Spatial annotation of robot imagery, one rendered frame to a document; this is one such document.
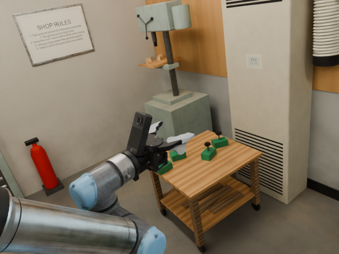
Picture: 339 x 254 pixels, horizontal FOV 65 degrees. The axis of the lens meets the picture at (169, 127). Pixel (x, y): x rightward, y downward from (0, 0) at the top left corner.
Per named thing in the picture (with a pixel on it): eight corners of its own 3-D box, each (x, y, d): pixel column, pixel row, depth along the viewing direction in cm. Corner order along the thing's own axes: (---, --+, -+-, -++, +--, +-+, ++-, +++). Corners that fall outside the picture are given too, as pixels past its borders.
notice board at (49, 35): (94, 50, 285) (80, 3, 266) (95, 50, 284) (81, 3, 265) (32, 66, 254) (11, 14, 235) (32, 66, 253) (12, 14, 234)
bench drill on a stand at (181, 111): (185, 142, 328) (161, 2, 262) (224, 159, 282) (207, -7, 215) (154, 160, 304) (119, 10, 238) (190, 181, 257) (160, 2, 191)
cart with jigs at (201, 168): (214, 179, 254) (206, 118, 227) (264, 209, 209) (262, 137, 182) (156, 214, 224) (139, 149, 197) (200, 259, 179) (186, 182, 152)
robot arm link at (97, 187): (73, 207, 65) (61, 179, 62) (110, 183, 72) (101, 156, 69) (90, 220, 60) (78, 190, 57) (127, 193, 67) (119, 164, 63)
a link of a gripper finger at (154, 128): (155, 134, 89) (147, 149, 81) (153, 118, 86) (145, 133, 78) (164, 134, 88) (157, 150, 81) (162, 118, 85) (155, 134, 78)
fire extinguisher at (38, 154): (59, 181, 299) (39, 133, 273) (64, 188, 284) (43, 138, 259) (43, 188, 290) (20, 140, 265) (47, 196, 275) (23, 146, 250)
